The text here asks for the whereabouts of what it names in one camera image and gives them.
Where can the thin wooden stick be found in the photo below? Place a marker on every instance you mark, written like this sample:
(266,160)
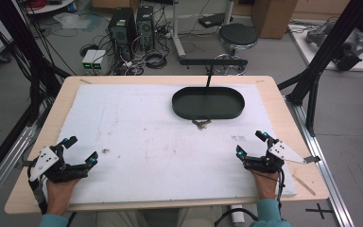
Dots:
(304,184)

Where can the flat black box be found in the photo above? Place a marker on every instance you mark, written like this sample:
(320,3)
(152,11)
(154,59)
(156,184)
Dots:
(213,20)

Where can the cardboard box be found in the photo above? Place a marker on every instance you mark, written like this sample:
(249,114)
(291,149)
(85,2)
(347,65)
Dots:
(272,17)

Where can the black round stool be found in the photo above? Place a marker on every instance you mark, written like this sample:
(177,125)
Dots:
(238,35)

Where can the person's right hand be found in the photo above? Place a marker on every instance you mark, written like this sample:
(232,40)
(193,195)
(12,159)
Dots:
(266,186)

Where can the aluminium rail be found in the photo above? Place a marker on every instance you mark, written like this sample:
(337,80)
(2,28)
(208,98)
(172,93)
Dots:
(6,164)
(321,164)

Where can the white floor board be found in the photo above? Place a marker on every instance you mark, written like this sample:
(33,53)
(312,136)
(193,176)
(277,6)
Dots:
(327,47)

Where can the person's left hand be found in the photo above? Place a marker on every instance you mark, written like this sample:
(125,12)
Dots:
(60,195)

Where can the black metal frame strut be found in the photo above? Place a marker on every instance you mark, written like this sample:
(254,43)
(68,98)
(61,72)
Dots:
(22,47)
(324,53)

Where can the black computer tower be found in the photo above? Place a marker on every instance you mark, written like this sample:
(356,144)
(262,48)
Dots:
(145,26)
(122,30)

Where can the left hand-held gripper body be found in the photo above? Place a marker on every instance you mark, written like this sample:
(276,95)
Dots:
(54,168)

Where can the small metal key bunch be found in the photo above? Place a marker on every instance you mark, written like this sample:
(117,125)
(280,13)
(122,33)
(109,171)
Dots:
(201,123)

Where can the person's legs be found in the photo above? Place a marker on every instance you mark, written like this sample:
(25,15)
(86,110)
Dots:
(138,219)

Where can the black oval tray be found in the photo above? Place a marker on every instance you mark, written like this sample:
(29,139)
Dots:
(208,103)

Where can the white foam board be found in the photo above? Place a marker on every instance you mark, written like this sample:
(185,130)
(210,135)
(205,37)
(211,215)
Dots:
(157,148)

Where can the black t-shaped stand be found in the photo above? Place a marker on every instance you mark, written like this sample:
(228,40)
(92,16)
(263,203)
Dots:
(213,62)

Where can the white power supply box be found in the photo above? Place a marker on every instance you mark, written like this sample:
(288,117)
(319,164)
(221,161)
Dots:
(89,60)
(99,60)

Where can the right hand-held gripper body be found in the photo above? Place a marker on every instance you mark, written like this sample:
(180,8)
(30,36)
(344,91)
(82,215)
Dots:
(269,160)

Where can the grey and black device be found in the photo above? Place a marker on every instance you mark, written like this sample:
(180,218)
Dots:
(343,44)

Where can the white desk leg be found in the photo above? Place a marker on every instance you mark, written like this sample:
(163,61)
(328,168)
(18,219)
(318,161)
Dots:
(176,30)

